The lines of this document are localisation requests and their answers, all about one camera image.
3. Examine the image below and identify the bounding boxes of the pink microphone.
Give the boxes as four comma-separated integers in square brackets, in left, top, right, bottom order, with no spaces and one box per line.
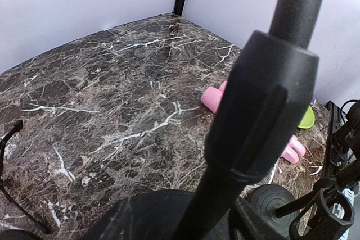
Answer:
[201,81,306,164]
[219,80,307,157]

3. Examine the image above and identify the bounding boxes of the black stand with clip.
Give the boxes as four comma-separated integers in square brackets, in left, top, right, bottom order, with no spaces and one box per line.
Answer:
[84,0,331,240]

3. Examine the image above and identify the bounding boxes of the black round-base stand front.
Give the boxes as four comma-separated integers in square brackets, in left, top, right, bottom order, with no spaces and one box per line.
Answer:
[247,178,356,240]

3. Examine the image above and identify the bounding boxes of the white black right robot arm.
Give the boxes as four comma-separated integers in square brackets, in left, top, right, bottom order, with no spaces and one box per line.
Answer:
[322,99,359,189]

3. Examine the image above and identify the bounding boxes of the black stand back left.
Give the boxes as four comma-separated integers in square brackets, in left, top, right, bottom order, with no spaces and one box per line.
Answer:
[0,230,37,240]

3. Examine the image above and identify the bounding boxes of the green plate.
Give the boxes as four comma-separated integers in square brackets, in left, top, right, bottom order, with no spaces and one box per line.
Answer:
[298,106,315,129]

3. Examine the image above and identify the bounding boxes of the black tripod shock-mount stand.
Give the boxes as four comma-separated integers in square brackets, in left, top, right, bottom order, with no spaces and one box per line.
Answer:
[0,119,53,235]

